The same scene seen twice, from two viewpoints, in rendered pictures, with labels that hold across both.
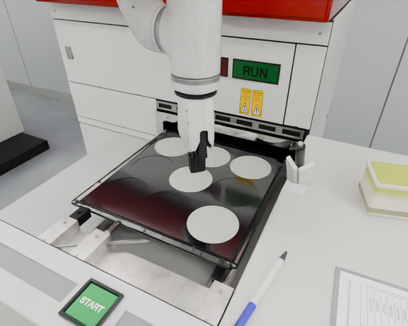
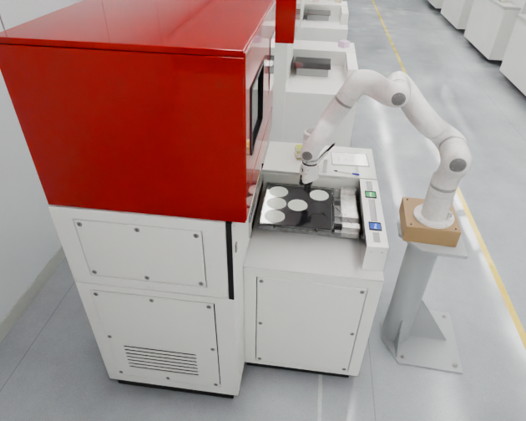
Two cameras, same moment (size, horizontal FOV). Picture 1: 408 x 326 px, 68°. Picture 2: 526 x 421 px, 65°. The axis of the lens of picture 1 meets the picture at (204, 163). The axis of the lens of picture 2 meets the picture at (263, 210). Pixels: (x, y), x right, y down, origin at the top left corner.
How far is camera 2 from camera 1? 2.22 m
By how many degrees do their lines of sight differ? 84
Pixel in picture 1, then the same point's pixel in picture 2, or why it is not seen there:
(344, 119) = (45, 219)
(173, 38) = not seen: hidden behind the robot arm
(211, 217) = (316, 195)
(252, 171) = (281, 190)
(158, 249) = not seen: hidden behind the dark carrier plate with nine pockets
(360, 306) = (341, 162)
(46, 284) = (371, 205)
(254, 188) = (293, 189)
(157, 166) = (295, 216)
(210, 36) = not seen: hidden behind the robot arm
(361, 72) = (31, 174)
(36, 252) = (366, 210)
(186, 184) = (302, 205)
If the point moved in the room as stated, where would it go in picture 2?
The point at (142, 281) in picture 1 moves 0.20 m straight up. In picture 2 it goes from (348, 206) to (354, 174)
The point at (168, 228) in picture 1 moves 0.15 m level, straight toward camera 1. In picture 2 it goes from (328, 203) to (351, 195)
